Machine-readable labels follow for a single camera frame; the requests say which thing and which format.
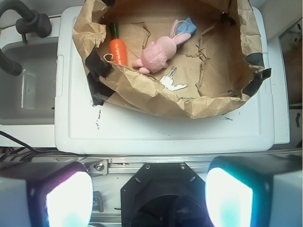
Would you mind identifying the black cables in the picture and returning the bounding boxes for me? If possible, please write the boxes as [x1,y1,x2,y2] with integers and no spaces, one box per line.
[0,131,79,164]

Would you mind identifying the white plastic cooler lid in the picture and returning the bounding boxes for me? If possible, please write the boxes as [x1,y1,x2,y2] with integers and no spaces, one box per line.
[54,6,275,156]

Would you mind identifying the black octagonal mount plate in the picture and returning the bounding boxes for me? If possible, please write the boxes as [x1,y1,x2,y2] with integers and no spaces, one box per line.
[121,163,212,227]

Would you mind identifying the crumpled brown paper bag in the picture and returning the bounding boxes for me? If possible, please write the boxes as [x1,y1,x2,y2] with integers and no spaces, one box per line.
[72,0,271,119]

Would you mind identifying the orange toy carrot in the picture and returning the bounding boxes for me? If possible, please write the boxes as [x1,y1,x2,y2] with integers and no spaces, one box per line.
[109,22,127,66]

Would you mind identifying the pink plush bunny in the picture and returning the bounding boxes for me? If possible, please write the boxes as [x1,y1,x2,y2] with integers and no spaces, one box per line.
[132,19,191,75]

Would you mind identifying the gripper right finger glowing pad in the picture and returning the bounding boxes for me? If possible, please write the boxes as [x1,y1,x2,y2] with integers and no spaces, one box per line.
[205,155,303,227]

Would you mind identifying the blue sponge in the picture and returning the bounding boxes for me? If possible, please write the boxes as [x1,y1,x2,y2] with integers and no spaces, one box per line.
[176,17,197,36]

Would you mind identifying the grey sink basin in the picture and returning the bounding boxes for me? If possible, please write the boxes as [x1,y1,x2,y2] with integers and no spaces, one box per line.
[0,37,58,125]

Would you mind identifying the silver key bunch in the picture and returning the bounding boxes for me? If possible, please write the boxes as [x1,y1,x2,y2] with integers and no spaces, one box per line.
[160,66,188,91]

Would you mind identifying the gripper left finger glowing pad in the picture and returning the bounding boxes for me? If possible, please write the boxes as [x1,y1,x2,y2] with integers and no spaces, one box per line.
[0,162,93,227]

